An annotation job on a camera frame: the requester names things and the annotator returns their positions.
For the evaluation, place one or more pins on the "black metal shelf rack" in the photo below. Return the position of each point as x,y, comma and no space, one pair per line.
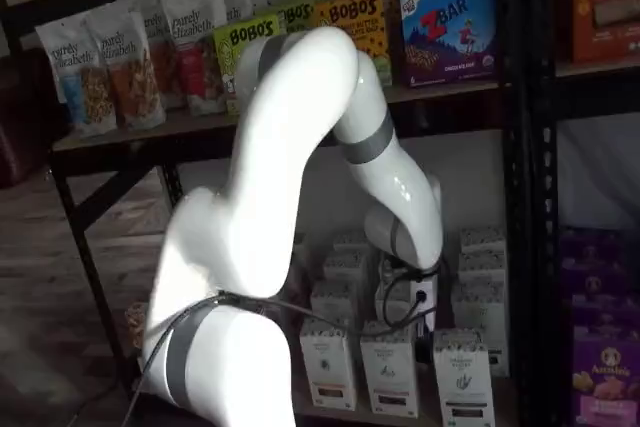
545,197
515,197

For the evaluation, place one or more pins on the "purple Annie's box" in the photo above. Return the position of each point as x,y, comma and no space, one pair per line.
590,252
607,304
607,382

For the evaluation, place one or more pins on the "white Organic Pantry box green strip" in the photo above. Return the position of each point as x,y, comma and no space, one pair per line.
465,377

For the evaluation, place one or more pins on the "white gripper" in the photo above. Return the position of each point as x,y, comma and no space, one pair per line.
425,312

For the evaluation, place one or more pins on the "blue Z Bar box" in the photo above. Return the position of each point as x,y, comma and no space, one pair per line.
450,32

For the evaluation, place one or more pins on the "white box orange strip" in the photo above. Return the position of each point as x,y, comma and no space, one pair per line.
330,372

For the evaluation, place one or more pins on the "red Purely Elizabeth granola bag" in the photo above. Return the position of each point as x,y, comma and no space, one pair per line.
197,57

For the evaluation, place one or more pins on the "orange Purely Elizabeth granola bag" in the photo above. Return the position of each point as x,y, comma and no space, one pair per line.
132,82

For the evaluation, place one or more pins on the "orange snack box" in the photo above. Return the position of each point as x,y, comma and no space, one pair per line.
605,7

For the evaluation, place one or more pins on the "white box brown strip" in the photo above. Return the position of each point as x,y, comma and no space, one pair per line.
390,377

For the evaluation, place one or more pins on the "blue Purely Elizabeth granola bag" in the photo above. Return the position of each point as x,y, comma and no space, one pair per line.
75,87

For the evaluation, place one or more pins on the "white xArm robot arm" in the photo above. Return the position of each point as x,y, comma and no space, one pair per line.
280,147

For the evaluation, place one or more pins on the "brown patterned snack bag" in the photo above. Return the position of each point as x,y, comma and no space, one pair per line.
135,324

